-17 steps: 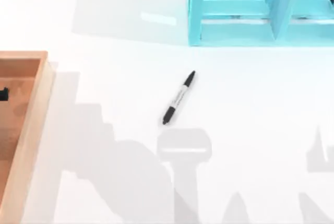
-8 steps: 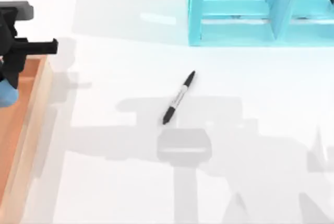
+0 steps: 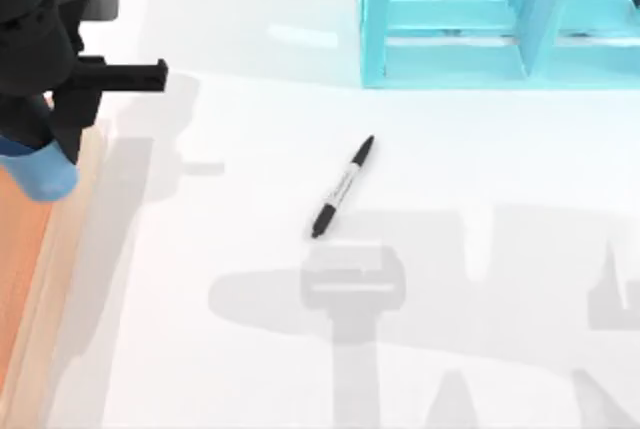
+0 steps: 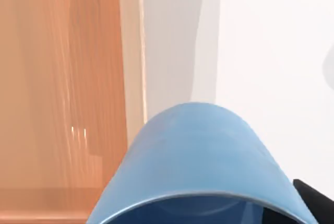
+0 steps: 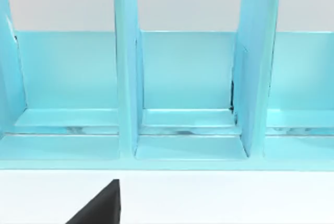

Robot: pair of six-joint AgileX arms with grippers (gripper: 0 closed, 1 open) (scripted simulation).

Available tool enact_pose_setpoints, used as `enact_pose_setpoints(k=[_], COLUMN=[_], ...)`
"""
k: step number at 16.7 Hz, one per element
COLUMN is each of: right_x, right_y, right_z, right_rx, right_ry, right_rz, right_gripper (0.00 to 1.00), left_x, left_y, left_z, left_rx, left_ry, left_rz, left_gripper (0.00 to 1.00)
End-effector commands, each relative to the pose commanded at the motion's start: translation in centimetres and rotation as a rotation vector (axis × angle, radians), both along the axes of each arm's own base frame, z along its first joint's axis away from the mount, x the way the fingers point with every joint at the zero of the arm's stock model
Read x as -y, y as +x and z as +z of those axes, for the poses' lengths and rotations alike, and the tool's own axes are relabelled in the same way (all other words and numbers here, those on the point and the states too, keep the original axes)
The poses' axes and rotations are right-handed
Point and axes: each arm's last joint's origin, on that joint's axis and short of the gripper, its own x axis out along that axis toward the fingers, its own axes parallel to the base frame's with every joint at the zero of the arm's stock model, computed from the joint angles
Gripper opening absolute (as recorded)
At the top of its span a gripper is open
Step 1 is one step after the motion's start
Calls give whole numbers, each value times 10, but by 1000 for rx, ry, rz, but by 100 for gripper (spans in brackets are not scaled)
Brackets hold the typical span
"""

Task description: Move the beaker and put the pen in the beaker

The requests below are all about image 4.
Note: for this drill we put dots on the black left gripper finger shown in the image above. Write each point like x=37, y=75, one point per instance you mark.
x=317, y=198

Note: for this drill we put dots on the blue cup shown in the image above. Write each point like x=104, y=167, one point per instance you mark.
x=193, y=151

